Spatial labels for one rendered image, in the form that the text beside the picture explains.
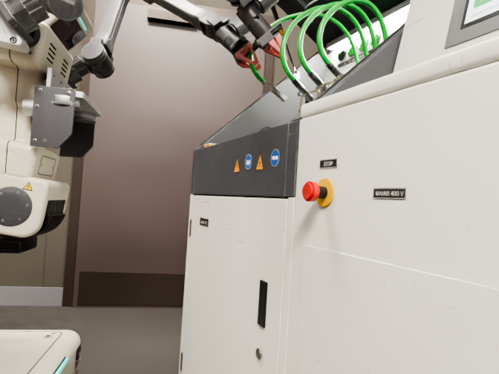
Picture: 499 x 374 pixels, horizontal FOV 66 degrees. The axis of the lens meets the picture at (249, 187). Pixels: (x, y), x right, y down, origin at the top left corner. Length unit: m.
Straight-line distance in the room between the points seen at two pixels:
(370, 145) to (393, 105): 0.07
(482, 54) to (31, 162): 1.03
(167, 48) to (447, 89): 2.53
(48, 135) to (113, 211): 1.69
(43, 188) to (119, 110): 1.75
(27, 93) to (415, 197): 1.02
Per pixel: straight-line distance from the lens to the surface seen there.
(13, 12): 1.11
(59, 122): 1.14
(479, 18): 0.90
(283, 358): 0.85
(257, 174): 0.94
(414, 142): 0.57
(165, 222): 2.76
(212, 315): 1.20
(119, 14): 1.63
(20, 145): 1.19
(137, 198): 2.77
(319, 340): 0.73
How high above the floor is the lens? 0.78
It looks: 2 degrees up
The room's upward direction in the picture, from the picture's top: 4 degrees clockwise
